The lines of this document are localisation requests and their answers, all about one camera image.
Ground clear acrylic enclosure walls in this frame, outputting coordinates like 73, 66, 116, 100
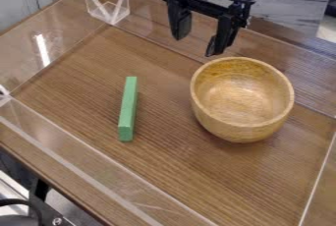
0, 0, 336, 226

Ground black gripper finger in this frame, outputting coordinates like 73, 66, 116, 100
168, 0, 192, 40
205, 15, 239, 57

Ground brown wooden bowl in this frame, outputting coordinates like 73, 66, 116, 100
191, 57, 295, 143

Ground black table leg bracket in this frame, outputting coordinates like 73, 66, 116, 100
29, 179, 75, 226

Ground black cable under table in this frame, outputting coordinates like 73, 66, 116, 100
0, 198, 44, 226

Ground green rectangular block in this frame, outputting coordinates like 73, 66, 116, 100
119, 77, 137, 141

